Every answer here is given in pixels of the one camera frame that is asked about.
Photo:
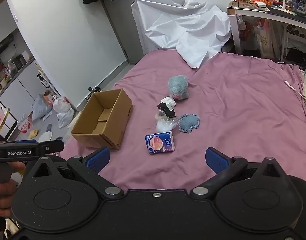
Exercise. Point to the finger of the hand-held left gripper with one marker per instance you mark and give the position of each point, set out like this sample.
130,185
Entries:
53,146

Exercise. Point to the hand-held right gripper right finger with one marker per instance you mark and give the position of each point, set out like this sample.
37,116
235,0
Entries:
216,161

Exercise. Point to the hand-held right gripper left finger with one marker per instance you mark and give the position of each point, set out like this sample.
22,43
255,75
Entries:
98,160

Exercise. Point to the brown cardboard box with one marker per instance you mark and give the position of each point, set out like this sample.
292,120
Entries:
118,120

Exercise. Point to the blue fuzzy cloth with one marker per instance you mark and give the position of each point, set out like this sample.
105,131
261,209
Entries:
190,123

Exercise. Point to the blue pink tissue pack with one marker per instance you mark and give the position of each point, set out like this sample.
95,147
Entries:
160,143

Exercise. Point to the clear plastic bag white filling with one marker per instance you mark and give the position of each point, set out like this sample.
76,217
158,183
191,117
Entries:
165,126

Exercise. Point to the cream plush with dark circle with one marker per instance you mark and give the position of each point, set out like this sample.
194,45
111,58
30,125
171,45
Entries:
166,110

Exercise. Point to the white wad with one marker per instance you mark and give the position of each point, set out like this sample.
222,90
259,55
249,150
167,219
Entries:
171,101

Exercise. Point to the grey-blue fluffy plush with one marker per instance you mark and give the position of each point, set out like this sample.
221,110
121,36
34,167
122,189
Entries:
178,87

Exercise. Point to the person's left hand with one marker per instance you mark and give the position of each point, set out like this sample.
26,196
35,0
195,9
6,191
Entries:
5,195

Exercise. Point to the white slipper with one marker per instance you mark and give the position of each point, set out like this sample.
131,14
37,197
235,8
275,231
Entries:
46,136

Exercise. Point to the pack of water bottles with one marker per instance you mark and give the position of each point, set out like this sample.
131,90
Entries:
23,123

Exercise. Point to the grey plastic bag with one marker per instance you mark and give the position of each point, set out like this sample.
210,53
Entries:
41,107

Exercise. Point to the white plastic bag red contents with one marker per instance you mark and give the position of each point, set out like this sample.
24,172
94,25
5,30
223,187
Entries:
61,104

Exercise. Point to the pink bed sheet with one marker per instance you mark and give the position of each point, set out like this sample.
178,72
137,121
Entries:
243,105

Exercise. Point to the white kitchen cabinet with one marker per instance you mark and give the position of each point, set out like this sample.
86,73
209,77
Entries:
15,90

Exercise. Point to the black white sneaker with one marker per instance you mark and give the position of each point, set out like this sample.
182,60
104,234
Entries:
95,89

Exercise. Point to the cardboard sheet under desk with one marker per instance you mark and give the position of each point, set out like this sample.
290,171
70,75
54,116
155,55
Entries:
265,40

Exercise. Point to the white draped sheet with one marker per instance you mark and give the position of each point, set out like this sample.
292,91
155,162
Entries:
183,22

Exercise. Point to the grey door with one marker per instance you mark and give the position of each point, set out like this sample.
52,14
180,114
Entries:
118,17

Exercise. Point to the white desk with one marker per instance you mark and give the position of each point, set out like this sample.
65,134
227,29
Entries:
255,15

